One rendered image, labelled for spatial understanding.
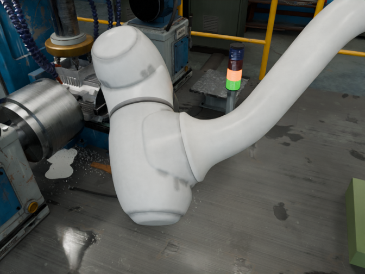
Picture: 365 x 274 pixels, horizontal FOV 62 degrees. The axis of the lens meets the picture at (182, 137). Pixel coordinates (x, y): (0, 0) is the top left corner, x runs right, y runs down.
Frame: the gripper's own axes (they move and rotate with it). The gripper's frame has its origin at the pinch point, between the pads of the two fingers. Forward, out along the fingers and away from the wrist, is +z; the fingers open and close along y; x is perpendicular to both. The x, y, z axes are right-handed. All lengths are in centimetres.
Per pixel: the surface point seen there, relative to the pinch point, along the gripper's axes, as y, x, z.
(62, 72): 65, -19, 16
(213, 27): 113, -236, 241
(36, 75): 69, -12, 9
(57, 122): 46.8, 2.8, 7.0
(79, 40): 56, -29, 6
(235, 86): 3, -43, 39
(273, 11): 27, -197, 159
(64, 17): 59, -32, -2
